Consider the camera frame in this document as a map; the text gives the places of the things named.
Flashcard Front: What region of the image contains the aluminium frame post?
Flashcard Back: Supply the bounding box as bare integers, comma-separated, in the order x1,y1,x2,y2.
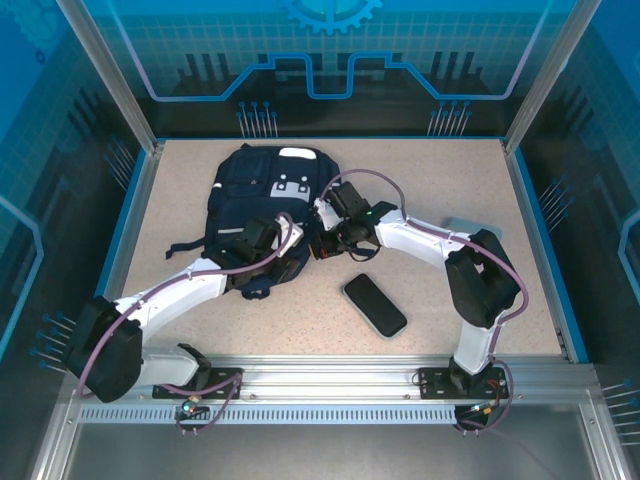
54,0,166,156
502,0,601,156

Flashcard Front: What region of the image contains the grey blue stapler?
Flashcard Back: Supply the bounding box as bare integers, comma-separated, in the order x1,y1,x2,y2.
443,216,504,241

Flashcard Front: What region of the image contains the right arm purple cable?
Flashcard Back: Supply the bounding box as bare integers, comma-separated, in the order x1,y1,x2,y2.
319,169,531,437

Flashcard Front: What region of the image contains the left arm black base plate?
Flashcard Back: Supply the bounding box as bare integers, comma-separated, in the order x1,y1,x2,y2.
152,367,246,400

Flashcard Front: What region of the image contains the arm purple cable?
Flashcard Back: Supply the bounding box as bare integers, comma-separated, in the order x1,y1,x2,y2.
74,211,294,436
319,169,531,437

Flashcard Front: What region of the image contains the aluminium side rail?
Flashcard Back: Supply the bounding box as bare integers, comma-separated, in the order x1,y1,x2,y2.
82,142,166,364
501,139,591,364

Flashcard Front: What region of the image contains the slotted aluminium cable duct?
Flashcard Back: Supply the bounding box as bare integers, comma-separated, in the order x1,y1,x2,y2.
78,404,459,426

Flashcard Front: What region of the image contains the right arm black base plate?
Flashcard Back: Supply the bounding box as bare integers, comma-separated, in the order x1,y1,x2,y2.
417,366,511,400

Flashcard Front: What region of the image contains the aluminium cross rail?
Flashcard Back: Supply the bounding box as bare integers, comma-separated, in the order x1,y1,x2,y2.
64,353,599,404

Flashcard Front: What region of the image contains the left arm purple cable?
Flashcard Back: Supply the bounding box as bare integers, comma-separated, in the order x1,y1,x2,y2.
74,211,294,436

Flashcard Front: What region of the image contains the black pencil case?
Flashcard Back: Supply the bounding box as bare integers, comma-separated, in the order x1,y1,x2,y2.
342,273,408,340

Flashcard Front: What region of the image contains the navy blue backpack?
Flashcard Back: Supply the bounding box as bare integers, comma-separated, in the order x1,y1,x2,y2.
166,143,341,301

